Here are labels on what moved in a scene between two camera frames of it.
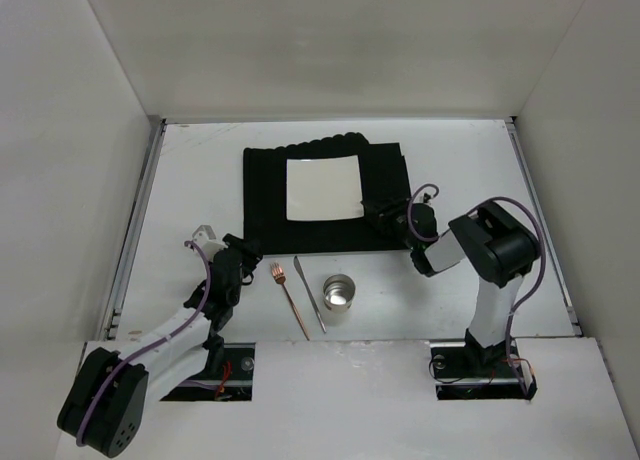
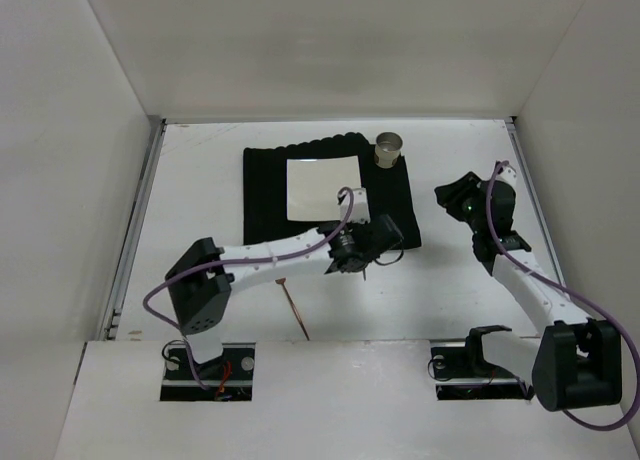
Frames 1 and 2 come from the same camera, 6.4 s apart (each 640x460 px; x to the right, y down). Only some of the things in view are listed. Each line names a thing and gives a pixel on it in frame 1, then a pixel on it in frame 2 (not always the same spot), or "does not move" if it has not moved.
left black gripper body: x=242 y=250 → x=386 y=235
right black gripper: x=382 y=213 → x=455 y=192
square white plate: x=323 y=188 does not move
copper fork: x=280 y=278 does not move
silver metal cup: x=338 y=292 → x=387 y=149
